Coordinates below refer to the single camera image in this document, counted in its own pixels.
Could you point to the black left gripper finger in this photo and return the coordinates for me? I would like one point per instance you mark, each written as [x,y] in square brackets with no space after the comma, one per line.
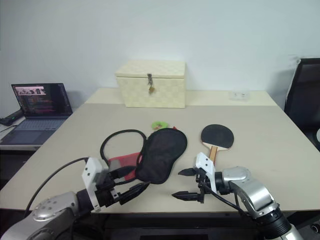
[135,191]
[125,173]

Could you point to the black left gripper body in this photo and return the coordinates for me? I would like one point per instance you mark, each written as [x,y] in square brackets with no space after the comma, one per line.
[105,192]

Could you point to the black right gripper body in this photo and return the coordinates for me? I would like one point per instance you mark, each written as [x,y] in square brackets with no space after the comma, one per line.
[202,185]

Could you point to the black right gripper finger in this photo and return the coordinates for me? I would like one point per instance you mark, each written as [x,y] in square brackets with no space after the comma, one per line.
[187,172]
[187,196]

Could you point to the black and red paddle case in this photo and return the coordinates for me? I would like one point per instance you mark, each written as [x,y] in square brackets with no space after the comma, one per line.
[162,152]

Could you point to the table tennis paddle black rubber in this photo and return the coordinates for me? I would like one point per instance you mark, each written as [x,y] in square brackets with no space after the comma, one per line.
[217,136]

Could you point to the green plush zipper charm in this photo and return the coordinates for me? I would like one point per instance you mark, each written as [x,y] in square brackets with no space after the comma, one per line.
[158,125]

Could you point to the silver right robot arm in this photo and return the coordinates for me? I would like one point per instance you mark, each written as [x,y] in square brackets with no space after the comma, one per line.
[250,190]

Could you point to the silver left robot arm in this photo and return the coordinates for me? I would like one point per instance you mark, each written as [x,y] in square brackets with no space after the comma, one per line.
[50,207]

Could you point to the cream woven storage box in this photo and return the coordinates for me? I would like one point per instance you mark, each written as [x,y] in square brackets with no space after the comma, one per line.
[155,92]

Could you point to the small clear plastic container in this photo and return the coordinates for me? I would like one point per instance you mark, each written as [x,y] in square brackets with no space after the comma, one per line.
[239,96]

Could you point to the brass padlock on metal hasp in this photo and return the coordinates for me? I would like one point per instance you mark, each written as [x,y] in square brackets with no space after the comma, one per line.
[150,83]

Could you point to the white side desk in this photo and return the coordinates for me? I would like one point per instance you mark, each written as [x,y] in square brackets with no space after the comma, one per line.
[17,148]

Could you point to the open grey laptop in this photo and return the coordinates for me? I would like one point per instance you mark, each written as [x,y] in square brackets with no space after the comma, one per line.
[37,100]

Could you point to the black power adapter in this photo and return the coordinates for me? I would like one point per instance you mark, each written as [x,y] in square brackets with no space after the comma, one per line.
[11,118]

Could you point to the black mesh office chair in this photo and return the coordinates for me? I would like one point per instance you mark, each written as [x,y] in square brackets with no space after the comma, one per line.
[305,95]

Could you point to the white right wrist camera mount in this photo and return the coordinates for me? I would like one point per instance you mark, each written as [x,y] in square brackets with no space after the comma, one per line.
[206,163]

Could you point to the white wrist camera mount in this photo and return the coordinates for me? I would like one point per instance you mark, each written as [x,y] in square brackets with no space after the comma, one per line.
[206,163]
[91,170]

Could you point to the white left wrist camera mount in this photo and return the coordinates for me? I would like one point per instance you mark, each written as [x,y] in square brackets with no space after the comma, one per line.
[91,170]

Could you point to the black under-table frame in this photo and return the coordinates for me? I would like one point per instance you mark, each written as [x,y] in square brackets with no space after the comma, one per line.
[175,231]

